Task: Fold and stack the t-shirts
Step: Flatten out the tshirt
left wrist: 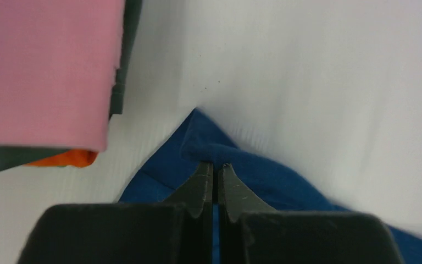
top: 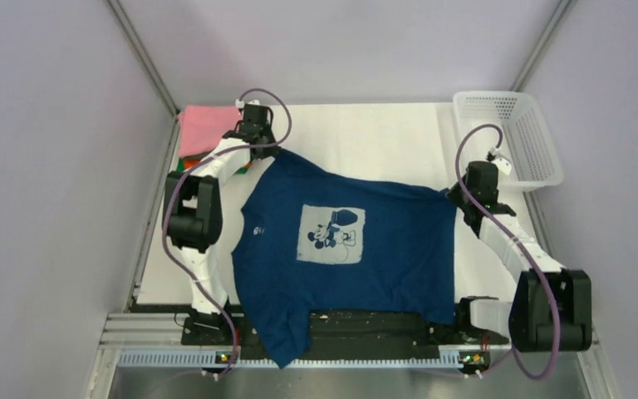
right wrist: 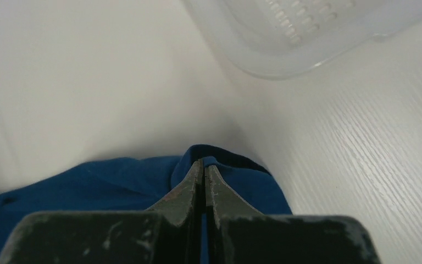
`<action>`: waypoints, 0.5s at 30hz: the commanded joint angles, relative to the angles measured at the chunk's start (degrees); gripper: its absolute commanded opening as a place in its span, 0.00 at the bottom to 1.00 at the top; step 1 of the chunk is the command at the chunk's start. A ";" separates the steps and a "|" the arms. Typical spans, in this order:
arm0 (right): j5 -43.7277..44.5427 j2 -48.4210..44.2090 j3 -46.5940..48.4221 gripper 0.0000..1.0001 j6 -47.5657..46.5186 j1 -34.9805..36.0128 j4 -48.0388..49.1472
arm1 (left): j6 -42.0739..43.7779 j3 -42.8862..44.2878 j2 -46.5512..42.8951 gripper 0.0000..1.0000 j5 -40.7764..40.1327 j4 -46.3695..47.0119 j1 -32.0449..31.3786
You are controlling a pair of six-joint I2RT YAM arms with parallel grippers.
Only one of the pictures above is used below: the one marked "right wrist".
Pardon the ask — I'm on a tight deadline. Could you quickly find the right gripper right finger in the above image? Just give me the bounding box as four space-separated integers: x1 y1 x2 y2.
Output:
205 166 380 263

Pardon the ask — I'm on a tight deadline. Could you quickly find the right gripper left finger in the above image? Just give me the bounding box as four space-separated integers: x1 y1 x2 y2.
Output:
0 160 204 263

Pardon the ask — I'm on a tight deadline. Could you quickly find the dark blue t shirt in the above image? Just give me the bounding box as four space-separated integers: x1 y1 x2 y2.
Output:
0 145 291 252

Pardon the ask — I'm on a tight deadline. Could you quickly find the white plastic basket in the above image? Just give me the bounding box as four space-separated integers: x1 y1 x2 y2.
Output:
187 0 422 78

